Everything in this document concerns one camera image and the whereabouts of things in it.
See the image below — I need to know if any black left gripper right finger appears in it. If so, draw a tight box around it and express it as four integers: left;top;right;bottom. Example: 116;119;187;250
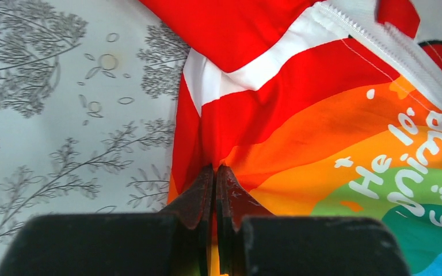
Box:
216;166;410;275

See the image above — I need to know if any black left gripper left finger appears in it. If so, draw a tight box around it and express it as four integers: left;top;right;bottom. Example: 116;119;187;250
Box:
0;166;214;275

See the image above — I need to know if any rainbow red white kids jacket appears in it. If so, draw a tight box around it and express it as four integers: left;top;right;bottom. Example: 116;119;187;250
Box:
144;1;442;275

